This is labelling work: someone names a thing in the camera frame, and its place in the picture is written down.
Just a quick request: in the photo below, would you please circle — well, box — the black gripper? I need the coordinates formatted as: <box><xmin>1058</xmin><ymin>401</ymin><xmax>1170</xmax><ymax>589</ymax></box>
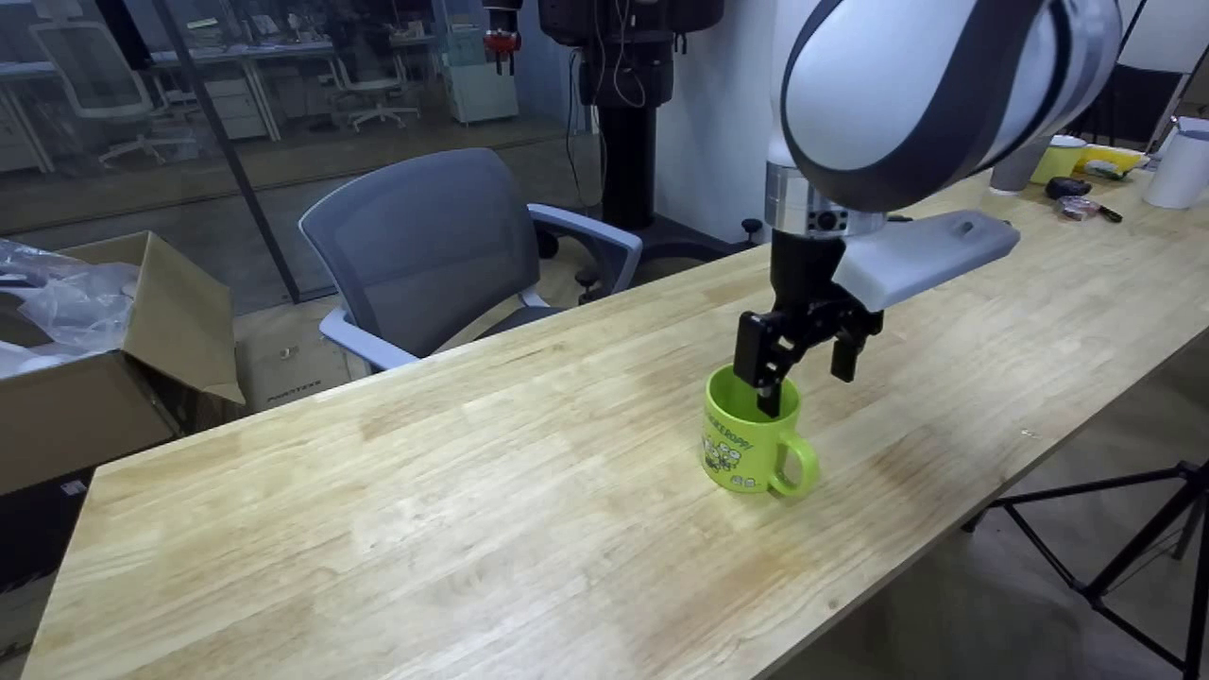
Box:
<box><xmin>734</xmin><ymin>230</ymin><xmax>889</xmax><ymax>418</ymax></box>

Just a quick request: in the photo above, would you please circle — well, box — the green plastic mug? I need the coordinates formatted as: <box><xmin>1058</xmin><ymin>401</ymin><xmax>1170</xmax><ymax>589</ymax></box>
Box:
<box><xmin>699</xmin><ymin>357</ymin><xmax>825</xmax><ymax>503</ymax></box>

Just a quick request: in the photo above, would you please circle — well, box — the small black tool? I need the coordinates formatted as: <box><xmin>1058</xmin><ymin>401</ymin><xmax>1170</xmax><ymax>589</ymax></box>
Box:
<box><xmin>1044</xmin><ymin>172</ymin><xmax>1127</xmax><ymax>228</ymax></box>

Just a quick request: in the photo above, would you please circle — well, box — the yellow jar with lid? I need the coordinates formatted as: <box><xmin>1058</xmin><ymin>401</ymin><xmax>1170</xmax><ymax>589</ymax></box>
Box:
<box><xmin>1032</xmin><ymin>132</ymin><xmax>1093</xmax><ymax>189</ymax></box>

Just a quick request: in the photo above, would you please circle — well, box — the flat yellow object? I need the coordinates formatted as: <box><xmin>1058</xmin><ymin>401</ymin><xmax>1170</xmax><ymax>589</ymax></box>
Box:
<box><xmin>1081</xmin><ymin>144</ymin><xmax>1148</xmax><ymax>181</ymax></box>

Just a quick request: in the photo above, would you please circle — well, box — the black tripod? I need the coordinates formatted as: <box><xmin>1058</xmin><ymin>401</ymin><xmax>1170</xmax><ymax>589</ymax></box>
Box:
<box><xmin>959</xmin><ymin>458</ymin><xmax>1209</xmax><ymax>680</ymax></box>

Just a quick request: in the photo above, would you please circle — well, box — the gray office chair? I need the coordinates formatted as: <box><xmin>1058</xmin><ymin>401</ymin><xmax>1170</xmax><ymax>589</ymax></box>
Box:
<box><xmin>295</xmin><ymin>144</ymin><xmax>645</xmax><ymax>379</ymax></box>

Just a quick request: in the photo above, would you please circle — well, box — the black case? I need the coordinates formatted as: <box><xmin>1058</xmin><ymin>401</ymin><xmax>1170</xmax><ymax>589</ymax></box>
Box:
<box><xmin>1093</xmin><ymin>56</ymin><xmax>1187</xmax><ymax>149</ymax></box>

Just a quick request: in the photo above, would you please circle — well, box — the white cylinder container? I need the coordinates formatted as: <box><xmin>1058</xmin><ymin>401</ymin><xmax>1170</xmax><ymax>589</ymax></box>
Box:
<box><xmin>1142</xmin><ymin>112</ymin><xmax>1209</xmax><ymax>215</ymax></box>

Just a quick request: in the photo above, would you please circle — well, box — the small red object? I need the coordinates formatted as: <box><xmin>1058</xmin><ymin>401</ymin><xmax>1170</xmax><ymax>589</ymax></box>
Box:
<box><xmin>484</xmin><ymin>21</ymin><xmax>523</xmax><ymax>66</ymax></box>

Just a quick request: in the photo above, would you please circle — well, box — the white background office chair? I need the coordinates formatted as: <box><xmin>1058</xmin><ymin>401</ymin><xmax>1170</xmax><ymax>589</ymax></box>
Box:
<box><xmin>329</xmin><ymin>50</ymin><xmax>428</xmax><ymax>134</ymax></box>

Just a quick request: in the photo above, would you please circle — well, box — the white drawer cabinet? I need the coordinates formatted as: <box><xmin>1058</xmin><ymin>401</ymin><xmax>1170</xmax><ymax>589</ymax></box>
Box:
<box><xmin>200</xmin><ymin>73</ymin><xmax>284</xmax><ymax>144</ymax></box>

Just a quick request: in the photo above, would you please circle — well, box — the brown cardboard box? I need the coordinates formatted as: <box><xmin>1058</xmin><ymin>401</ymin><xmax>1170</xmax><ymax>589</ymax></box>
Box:
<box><xmin>0</xmin><ymin>228</ymin><xmax>248</xmax><ymax>503</ymax></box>

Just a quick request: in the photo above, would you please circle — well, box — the clear plastic bag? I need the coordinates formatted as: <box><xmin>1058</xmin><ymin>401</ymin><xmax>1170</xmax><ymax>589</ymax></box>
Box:
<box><xmin>0</xmin><ymin>239</ymin><xmax>145</xmax><ymax>381</ymax></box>

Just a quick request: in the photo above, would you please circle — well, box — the gray wrist camera box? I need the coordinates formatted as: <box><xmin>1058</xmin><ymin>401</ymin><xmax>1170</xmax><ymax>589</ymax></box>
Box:
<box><xmin>830</xmin><ymin>209</ymin><xmax>1023</xmax><ymax>314</ymax></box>

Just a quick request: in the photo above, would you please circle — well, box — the black pedestal stand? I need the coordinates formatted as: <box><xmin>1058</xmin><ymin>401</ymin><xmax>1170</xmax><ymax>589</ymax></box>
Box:
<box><xmin>537</xmin><ymin>0</ymin><xmax>758</xmax><ymax>275</ymax></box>

